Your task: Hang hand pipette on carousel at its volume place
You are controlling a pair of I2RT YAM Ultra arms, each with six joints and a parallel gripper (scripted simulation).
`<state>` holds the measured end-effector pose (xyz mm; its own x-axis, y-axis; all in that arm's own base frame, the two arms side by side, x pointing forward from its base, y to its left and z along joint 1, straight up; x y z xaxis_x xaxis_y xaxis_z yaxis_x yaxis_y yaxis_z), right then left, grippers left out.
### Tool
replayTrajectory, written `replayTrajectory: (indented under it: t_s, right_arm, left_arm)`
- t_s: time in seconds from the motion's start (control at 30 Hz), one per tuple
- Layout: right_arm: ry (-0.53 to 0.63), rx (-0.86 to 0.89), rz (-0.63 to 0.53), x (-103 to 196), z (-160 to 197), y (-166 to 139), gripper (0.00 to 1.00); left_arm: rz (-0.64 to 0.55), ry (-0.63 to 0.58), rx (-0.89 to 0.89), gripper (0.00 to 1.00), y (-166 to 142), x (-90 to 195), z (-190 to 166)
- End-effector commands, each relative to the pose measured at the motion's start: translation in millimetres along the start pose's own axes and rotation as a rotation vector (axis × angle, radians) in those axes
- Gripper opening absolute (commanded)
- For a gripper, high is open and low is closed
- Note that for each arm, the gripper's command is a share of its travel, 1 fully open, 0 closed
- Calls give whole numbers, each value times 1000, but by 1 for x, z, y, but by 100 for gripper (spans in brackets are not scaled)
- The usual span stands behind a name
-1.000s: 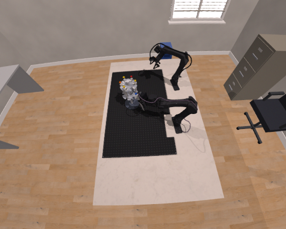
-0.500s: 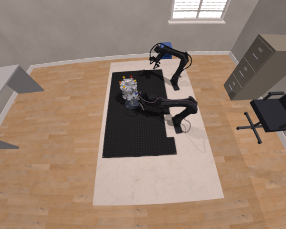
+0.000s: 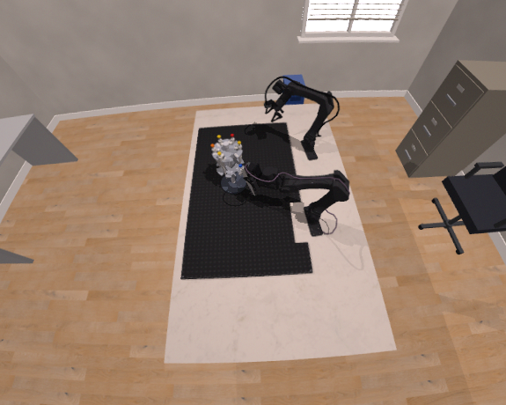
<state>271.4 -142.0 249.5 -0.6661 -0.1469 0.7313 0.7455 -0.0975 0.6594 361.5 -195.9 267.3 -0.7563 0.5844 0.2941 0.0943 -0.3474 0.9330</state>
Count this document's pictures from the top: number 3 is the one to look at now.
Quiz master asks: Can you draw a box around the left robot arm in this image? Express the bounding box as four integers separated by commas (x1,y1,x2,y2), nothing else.
263,166,349,237

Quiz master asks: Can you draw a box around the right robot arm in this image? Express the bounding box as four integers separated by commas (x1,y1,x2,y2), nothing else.
272,79,334,160

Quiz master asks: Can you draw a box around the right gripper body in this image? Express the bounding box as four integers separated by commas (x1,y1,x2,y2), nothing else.
267,96,286,116

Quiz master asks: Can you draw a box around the white pipette with blue button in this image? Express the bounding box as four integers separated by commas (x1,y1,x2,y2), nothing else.
238,164,255,195

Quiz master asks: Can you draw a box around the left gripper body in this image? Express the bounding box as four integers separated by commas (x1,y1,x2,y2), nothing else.
247,162,267,191

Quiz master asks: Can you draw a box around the white pipette with yellow button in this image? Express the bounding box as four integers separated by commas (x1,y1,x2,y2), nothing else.
217,151,226,175
234,141,242,164

